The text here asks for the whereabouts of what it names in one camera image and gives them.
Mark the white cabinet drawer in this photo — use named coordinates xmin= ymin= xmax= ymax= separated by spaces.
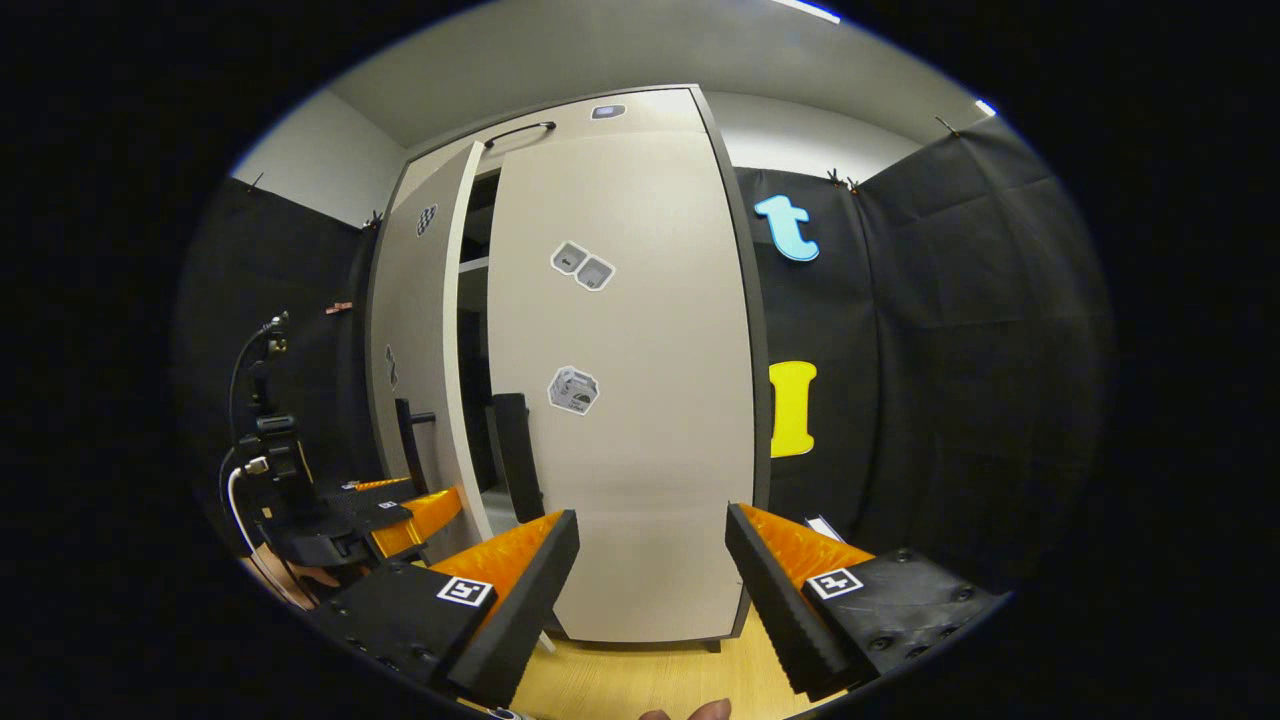
xmin=470 ymin=88 xmax=713 ymax=161

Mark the black drawer handle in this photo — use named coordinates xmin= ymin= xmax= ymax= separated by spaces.
xmin=483 ymin=121 xmax=557 ymax=149

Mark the white cabinet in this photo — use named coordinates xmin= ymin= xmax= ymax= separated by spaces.
xmin=365 ymin=85 xmax=773 ymax=651

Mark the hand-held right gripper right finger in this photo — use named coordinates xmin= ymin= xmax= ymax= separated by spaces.
xmin=724 ymin=502 xmax=1004 ymax=701

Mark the black cable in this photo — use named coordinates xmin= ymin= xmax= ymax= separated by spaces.
xmin=227 ymin=312 xmax=291 ymax=446

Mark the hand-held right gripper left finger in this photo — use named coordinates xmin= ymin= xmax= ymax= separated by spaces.
xmin=305 ymin=508 xmax=581 ymax=709

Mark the white cable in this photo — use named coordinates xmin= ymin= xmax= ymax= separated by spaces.
xmin=226 ymin=457 xmax=271 ymax=553

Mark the white cabinet door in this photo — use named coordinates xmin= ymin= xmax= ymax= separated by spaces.
xmin=485 ymin=128 xmax=758 ymax=644
xmin=368 ymin=140 xmax=496 ymax=546

